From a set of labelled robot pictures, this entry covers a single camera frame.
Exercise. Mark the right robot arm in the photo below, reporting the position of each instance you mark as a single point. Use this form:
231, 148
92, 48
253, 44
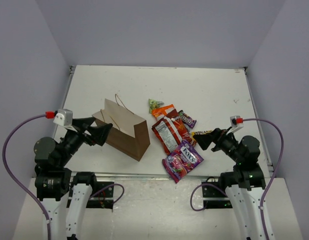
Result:
245, 185

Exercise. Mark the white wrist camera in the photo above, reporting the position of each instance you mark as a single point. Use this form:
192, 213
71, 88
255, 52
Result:
63, 117
236, 122

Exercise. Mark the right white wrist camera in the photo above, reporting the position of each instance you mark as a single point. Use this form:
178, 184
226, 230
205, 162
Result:
236, 122

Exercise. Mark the red Doritos chip bag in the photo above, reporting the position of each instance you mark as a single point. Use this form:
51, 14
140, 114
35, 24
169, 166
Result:
171, 131

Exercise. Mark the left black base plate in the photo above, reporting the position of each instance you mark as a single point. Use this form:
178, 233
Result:
104, 199

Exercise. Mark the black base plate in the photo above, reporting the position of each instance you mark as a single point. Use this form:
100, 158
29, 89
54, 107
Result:
214, 199
104, 199

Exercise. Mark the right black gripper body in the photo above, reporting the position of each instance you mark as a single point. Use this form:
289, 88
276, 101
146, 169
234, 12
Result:
225, 143

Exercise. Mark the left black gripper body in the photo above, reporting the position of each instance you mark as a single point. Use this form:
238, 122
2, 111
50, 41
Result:
84, 131

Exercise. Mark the orange Reese's packet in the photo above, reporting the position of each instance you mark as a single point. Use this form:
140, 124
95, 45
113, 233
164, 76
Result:
162, 111

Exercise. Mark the brown paper bag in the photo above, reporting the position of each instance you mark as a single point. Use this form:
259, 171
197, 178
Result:
129, 133

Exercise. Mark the brown M&M's packet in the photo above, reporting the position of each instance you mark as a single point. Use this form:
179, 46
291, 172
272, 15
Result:
187, 120

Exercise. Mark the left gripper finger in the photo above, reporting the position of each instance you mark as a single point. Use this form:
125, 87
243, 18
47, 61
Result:
99, 134
85, 124

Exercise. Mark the green candy packet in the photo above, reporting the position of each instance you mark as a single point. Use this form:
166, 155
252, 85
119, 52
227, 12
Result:
154, 104

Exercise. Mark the purple Fox's candy bag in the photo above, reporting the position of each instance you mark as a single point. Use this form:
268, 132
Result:
181, 161

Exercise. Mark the yellow M&M's packet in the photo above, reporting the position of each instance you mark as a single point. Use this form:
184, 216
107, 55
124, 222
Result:
202, 137

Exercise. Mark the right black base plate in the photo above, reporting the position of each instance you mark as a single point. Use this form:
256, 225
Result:
214, 199

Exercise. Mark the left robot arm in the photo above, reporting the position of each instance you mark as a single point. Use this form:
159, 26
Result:
63, 196

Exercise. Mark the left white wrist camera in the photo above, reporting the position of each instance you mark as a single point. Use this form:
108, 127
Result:
63, 117

